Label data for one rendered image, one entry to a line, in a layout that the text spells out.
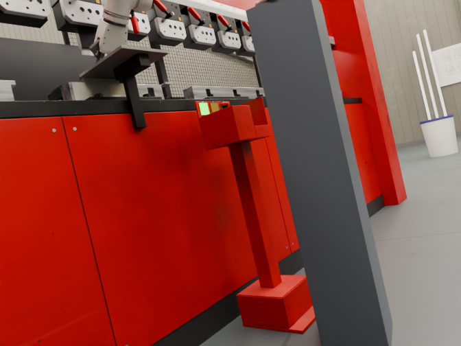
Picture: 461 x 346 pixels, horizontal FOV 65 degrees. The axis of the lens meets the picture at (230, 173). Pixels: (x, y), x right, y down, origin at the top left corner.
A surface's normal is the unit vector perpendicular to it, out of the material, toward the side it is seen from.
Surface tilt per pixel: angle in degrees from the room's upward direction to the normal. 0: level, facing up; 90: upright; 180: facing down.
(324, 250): 90
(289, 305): 90
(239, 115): 90
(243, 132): 90
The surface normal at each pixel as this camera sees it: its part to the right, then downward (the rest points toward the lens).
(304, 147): -0.43, 0.11
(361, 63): -0.63, 0.16
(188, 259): 0.74, -0.16
